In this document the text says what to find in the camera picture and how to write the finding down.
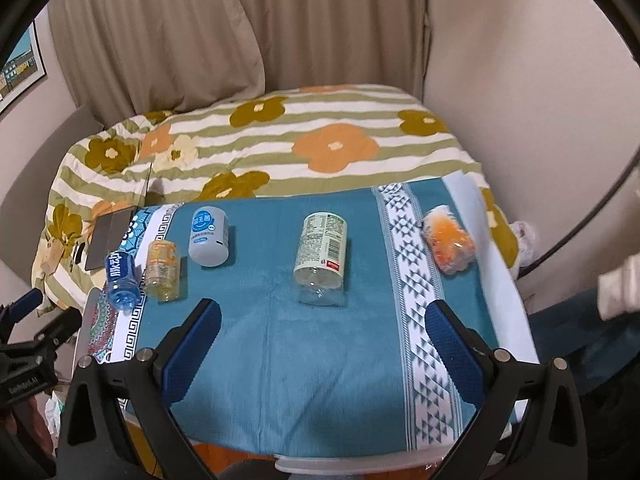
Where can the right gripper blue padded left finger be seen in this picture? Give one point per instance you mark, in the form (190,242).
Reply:
(182,351)

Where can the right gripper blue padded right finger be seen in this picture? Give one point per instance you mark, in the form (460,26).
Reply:
(464,354)

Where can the green white label bottle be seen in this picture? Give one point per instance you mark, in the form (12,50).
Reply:
(319,268)

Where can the blue label water bottle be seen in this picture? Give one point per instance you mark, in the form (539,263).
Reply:
(122,288)

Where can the yellow clear small bottle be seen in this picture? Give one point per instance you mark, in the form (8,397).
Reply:
(162,273)

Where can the orange patterned plastic bottle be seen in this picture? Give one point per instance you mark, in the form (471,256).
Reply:
(451,246)

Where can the white blue label bottle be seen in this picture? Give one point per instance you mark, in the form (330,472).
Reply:
(209,237)

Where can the teal patterned table cloth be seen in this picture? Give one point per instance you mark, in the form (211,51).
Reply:
(289,379)

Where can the white tray board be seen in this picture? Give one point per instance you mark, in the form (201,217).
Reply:
(348,466)

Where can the floral striped quilt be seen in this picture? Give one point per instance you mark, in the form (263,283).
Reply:
(302,141)

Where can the beige curtain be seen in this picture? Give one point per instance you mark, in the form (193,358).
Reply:
(122,58)

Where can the framed wall picture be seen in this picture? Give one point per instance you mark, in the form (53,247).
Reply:
(22,70)

